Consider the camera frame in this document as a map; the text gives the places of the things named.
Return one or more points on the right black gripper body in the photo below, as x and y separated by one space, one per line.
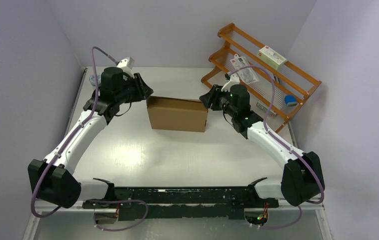
221 97

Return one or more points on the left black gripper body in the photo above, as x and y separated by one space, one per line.
129 91

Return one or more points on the brown cardboard box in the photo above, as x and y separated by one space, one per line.
176 114

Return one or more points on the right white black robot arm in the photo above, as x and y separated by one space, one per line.
302 176

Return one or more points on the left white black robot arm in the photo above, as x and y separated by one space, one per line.
52 179

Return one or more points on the white green product box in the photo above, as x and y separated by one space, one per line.
271 57

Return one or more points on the clear plastic blister package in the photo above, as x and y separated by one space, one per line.
247 75

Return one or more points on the small blue white jar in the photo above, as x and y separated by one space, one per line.
95 81

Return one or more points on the small silver packaged item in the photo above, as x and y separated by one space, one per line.
262 106

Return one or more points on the orange wooden rack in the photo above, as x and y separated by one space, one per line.
273 84

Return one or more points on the blue white eraser block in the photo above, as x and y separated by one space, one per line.
290 101

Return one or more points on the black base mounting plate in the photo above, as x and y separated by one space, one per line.
155 202

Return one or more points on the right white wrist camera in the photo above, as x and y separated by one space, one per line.
232 80

